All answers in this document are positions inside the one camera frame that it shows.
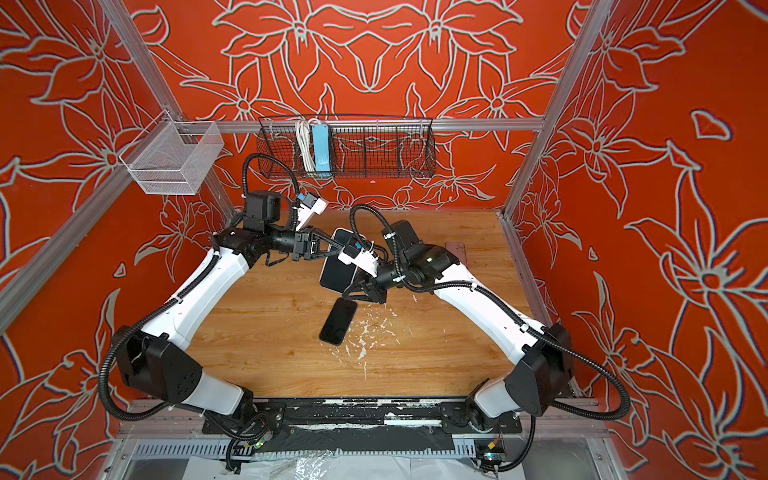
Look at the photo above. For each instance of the pink phone case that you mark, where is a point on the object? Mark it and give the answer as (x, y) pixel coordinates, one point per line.
(458, 249)

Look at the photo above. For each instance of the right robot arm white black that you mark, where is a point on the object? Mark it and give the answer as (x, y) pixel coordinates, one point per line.
(391, 255)

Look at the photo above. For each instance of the white mesh wall basket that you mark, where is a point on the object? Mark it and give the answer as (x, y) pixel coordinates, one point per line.
(165, 161)

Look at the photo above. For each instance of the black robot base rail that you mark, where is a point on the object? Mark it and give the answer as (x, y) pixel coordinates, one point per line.
(392, 425)

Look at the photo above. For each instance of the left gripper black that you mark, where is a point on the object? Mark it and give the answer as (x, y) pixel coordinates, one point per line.
(309, 242)

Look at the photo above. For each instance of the blue box in basket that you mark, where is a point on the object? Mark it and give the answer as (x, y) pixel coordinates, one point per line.
(321, 146)

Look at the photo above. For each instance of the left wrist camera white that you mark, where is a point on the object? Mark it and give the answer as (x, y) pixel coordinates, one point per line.
(308, 206)

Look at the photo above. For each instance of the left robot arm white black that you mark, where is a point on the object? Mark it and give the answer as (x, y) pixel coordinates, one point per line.
(152, 356)

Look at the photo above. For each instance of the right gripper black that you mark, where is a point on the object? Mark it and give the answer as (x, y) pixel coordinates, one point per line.
(371, 289)

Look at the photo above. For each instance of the small green circuit board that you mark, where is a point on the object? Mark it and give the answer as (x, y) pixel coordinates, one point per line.
(490, 457)

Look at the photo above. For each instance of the black wire wall basket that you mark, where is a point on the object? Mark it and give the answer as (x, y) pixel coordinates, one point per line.
(361, 147)

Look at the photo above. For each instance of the black smartphone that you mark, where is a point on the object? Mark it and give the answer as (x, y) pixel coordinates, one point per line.
(337, 276)
(338, 322)

